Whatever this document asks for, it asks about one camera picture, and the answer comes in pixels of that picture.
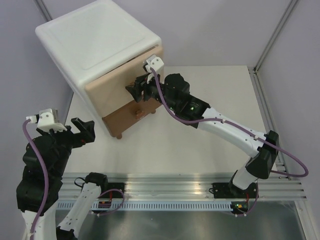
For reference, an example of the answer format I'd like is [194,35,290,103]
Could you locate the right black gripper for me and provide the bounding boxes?
[125,69,178,112]

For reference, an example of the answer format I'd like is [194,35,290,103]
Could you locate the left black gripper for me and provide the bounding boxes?
[38,115,96,175]

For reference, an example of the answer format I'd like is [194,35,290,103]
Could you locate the brown bear knob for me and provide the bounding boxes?
[135,109,145,120]

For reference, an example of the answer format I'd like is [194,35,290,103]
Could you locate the beige drawer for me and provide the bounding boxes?
[84,46,164,118]

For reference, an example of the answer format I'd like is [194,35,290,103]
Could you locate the brown drawer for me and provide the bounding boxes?
[102,99,161,139]

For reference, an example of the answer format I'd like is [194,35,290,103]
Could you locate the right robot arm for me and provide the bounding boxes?
[125,73,279,198]

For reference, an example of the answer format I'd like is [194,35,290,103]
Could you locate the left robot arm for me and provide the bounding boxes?
[16,117,109,240]

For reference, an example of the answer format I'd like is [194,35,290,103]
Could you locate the white plastic shoe cabinet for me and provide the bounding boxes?
[34,0,162,101]

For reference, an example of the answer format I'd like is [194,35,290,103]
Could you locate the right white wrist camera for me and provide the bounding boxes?
[143,54,165,84]

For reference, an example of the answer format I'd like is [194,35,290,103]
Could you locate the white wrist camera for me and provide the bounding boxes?
[143,54,165,84]
[26,108,67,133]

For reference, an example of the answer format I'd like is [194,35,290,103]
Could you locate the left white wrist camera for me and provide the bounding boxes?
[26,108,67,133]

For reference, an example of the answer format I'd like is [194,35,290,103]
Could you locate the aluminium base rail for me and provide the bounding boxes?
[58,172,307,202]

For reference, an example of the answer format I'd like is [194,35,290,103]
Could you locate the white slotted cable duct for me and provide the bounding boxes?
[56,201,250,211]

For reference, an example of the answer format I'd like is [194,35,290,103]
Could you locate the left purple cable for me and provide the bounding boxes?
[21,119,50,235]

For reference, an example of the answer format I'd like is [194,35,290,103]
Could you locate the purple cable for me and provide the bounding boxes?
[21,119,50,235]
[151,69,310,178]

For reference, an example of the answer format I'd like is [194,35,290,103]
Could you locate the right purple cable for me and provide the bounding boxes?
[151,69,310,178]

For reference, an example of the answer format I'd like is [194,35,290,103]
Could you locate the right aluminium frame post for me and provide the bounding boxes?
[252,0,300,73]

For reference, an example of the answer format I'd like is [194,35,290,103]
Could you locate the aluminium frame post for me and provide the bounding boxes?
[34,0,53,22]
[252,0,300,73]

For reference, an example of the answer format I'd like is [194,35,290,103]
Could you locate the left aluminium frame post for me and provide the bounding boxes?
[34,0,53,22]

